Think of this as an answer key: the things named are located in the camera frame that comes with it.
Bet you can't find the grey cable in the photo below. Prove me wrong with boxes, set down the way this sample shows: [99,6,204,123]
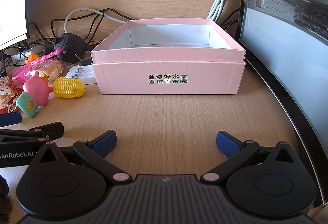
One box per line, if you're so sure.
[64,8,136,35]

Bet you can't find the red snack packet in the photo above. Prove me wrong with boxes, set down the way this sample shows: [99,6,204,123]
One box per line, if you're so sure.
[0,87,24,114]

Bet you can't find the white battery charger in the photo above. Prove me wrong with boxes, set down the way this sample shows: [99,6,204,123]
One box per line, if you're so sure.
[64,65,97,85]

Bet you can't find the white power strip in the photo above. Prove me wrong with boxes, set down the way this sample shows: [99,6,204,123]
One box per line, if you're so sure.
[11,43,47,61]

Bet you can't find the yellow toy corn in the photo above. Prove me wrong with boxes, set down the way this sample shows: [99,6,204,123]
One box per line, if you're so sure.
[52,77,86,98]

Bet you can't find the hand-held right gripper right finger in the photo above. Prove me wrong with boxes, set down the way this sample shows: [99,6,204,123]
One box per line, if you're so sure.
[200,131,301,186]

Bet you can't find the black cable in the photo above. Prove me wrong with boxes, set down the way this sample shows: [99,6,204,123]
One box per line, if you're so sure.
[218,8,240,33]
[28,8,129,45]

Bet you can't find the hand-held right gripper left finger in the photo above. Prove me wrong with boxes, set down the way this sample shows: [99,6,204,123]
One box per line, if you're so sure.
[31,130,132,185]

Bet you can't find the dark grey plush toy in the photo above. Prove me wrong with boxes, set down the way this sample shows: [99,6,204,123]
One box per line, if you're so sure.
[51,33,93,64]

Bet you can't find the orange snack packet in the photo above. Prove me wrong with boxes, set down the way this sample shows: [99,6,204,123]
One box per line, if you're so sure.
[0,76,14,91]

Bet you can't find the teal toy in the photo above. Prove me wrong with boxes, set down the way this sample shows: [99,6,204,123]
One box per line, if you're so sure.
[16,91,39,117]

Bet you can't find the pink toy basket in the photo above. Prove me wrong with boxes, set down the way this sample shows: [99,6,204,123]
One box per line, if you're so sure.
[11,48,64,84]

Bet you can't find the bread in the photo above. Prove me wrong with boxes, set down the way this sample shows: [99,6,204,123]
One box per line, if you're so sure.
[33,59,64,81]

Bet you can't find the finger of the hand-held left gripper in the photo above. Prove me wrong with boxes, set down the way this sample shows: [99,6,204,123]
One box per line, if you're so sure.
[0,122,64,143]
[0,112,22,128]

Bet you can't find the pink toy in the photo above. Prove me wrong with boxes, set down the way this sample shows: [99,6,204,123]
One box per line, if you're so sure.
[23,72,53,107]

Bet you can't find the pink cardboard box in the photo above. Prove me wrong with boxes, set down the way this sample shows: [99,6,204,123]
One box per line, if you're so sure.
[90,18,246,96]

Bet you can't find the glass panel computer case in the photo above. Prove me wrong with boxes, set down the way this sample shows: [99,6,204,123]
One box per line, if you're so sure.
[237,0,328,208]

